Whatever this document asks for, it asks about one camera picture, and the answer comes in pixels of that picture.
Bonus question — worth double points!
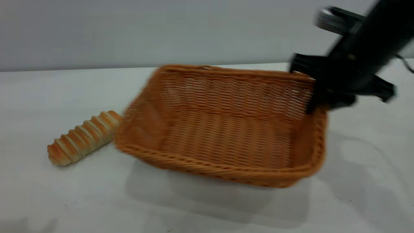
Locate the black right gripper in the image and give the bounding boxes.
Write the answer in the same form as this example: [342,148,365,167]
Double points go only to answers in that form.
[289,32,396,114]

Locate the orange woven wicker basket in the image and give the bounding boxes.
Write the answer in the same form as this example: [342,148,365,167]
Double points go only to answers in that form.
[114,64,329,189]

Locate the striped long bread roll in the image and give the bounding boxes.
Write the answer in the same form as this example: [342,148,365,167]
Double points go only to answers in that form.
[47,110,124,167]

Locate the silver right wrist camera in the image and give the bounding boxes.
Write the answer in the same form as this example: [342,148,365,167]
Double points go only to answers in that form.
[314,6,367,35]

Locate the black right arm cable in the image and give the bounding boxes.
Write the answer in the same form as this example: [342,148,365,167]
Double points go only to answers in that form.
[395,53,414,74]

